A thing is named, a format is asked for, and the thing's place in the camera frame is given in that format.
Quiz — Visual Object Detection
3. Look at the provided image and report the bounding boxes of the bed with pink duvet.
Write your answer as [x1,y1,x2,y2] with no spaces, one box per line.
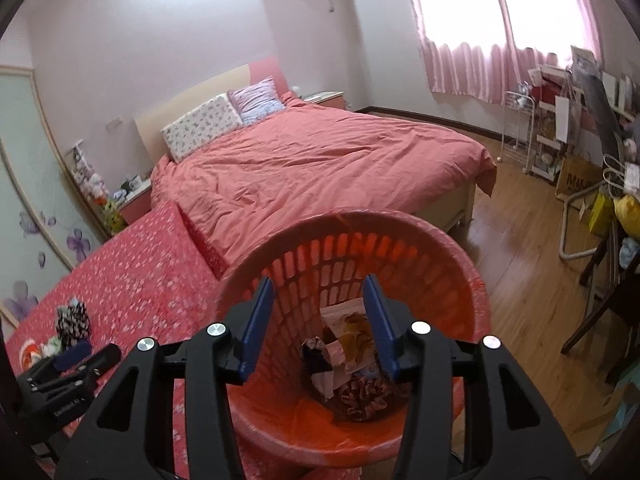
[150,91,498,266]

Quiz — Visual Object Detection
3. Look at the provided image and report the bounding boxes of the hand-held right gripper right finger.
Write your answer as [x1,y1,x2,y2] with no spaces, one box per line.
[362,274,586,480]

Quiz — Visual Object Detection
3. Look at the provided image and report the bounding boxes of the pink striped pillow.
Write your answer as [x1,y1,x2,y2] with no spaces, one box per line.
[227,76,286,126]

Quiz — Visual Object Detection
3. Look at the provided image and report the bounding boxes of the yellow round plush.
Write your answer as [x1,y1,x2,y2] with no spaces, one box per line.
[614,195,640,238]

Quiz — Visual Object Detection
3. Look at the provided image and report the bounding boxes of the dark striped wrapper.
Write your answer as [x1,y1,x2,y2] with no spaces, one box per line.
[300,337,331,376]

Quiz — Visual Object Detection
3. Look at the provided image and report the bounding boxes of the grey board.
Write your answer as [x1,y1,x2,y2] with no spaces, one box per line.
[570,45,631,161]

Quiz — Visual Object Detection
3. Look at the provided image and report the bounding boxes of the red box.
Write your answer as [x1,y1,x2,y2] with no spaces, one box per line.
[531,67,573,106]

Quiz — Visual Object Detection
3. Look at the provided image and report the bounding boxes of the yellow bag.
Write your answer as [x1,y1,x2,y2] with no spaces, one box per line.
[589,191,617,236]

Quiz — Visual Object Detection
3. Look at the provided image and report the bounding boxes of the flower print sliding wardrobe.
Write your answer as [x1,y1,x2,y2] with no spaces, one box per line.
[0,65,113,341]

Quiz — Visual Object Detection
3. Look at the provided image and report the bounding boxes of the pink nightstand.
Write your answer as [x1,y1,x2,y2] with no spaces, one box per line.
[117,180,153,226]
[302,91,347,110]

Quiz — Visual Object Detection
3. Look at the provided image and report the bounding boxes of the stack of white plush toys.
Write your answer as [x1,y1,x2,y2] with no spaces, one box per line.
[72,152,108,201]

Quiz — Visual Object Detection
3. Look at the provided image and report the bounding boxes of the orange plastic basket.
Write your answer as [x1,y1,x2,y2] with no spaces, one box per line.
[214,210,493,473]

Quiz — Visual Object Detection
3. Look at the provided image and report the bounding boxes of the pink curtain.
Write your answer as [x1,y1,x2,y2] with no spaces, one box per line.
[400,0,606,106]

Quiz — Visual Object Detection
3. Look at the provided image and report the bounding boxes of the clear plush toy tube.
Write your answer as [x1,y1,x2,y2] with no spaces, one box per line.
[67,142,126,236]

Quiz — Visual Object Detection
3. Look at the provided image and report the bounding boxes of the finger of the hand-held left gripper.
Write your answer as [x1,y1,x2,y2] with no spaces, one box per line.
[75,344,122,378]
[52,341,93,373]

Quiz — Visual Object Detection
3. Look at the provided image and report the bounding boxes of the white tube frame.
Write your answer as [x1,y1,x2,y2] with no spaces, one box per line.
[560,192,601,261]

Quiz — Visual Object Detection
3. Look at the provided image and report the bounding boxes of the white floral pillow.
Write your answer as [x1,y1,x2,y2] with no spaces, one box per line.
[160,94,245,163]

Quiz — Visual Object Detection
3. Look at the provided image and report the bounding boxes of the brown patterned wrapper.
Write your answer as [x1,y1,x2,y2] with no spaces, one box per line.
[332,375,396,423]

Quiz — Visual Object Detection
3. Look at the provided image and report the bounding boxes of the yellow snack wrapper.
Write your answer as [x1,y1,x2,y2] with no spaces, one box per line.
[340,312,381,373]

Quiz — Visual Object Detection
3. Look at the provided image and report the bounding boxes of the white wire rack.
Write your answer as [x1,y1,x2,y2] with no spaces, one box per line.
[500,82,540,173]

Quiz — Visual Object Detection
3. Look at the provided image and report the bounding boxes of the white tissue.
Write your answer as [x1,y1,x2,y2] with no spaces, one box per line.
[310,299,386,401]

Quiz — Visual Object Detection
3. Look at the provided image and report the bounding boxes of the black floral sock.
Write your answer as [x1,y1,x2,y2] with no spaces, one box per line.
[54,296,92,347]

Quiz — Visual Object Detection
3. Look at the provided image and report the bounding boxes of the red floral tablecloth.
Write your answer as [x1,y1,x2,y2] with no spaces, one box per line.
[0,200,236,480]

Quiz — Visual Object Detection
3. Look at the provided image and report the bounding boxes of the white shelf cart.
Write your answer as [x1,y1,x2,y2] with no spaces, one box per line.
[529,100,573,181]

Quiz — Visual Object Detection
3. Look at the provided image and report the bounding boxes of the green plush toy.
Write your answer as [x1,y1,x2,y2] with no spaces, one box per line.
[102,200,126,235]

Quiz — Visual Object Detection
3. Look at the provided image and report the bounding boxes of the brown cardboard box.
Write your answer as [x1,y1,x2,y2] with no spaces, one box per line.
[556,152,603,200]

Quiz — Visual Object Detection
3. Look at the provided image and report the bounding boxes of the dark wooden chair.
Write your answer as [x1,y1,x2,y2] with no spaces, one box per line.
[560,220,640,396]

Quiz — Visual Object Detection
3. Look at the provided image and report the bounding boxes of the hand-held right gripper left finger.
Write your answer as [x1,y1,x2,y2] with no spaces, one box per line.
[54,276,275,480]

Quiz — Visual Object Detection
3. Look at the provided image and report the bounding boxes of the cream and pink bed frame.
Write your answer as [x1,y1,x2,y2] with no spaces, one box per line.
[134,57,476,228]

